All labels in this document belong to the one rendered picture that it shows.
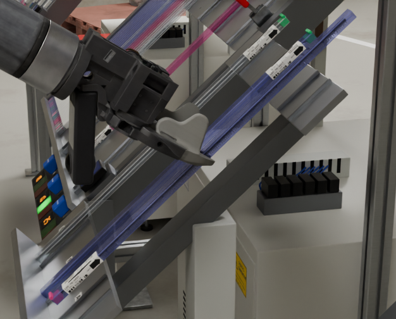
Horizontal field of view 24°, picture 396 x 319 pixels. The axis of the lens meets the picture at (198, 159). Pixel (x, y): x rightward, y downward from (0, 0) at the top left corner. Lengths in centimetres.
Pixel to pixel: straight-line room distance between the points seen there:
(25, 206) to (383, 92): 213
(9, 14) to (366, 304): 95
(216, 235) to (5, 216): 221
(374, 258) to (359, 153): 52
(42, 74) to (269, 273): 77
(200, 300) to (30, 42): 47
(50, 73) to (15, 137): 325
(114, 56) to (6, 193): 260
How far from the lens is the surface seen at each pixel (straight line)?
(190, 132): 108
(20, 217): 339
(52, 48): 102
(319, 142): 221
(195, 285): 129
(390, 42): 155
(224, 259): 128
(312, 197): 180
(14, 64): 102
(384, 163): 161
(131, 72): 105
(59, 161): 175
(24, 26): 101
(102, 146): 170
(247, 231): 171
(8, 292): 287
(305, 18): 153
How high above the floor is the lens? 132
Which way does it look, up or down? 20 degrees down
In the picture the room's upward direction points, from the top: straight up
